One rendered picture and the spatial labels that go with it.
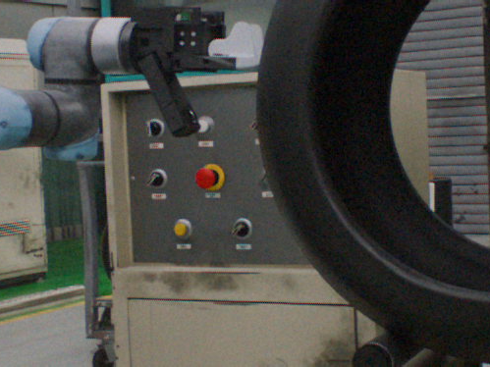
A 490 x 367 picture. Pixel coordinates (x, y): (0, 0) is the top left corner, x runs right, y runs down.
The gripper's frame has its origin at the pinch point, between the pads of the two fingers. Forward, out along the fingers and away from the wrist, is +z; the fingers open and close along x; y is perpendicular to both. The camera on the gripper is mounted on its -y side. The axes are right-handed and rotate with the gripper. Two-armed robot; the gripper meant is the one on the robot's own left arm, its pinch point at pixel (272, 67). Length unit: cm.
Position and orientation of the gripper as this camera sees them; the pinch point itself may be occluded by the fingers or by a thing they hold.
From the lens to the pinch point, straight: 130.7
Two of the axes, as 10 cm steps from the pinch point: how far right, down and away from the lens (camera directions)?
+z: 9.1, 0.8, -4.2
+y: 0.4, -9.9, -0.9
